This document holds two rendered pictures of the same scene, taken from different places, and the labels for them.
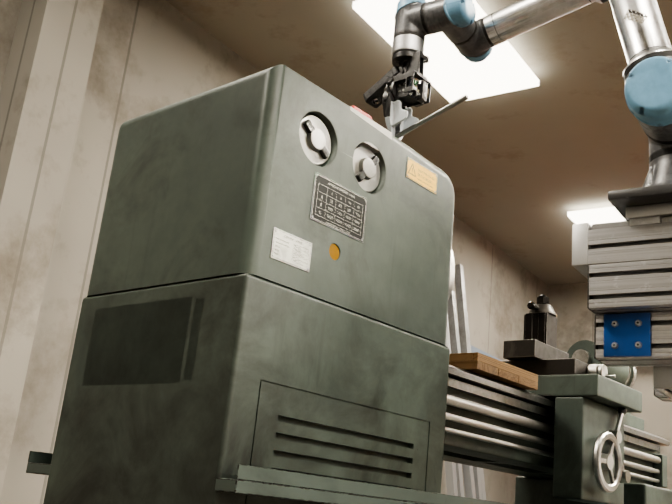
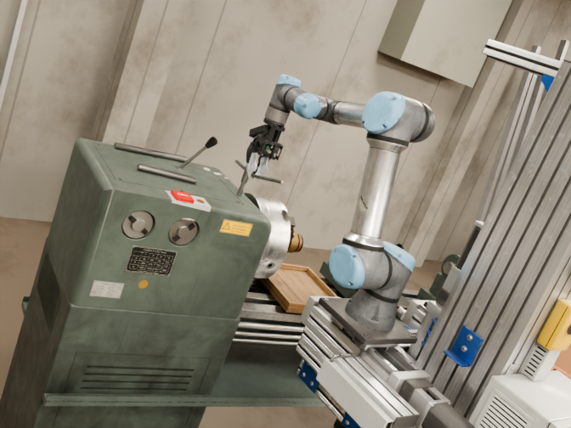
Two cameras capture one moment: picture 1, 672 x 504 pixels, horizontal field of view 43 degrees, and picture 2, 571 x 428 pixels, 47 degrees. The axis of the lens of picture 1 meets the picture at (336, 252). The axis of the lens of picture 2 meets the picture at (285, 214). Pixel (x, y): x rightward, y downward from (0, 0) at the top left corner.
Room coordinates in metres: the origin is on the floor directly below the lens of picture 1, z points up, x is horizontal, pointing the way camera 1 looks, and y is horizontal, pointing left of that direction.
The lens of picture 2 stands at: (-0.29, -0.76, 1.88)
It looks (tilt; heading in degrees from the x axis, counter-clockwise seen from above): 16 degrees down; 13
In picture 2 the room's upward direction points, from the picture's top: 21 degrees clockwise
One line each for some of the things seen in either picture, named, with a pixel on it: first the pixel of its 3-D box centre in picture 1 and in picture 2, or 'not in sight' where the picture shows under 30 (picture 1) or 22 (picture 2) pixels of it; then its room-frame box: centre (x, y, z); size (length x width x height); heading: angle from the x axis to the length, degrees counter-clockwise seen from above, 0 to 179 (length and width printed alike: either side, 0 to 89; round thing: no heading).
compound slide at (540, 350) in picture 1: (536, 355); not in sight; (2.41, -0.61, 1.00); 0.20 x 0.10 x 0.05; 137
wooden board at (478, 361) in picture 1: (449, 373); (298, 287); (2.22, -0.33, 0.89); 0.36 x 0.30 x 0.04; 47
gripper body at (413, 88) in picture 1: (407, 80); (268, 138); (1.78, -0.13, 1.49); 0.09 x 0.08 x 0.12; 47
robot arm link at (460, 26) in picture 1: (451, 17); (306, 104); (1.74, -0.21, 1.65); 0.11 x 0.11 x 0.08; 55
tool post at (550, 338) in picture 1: (539, 332); not in sight; (2.43, -0.62, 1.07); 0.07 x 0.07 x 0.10; 47
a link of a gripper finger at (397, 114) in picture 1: (398, 118); (252, 166); (1.77, -0.11, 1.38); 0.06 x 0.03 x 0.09; 47
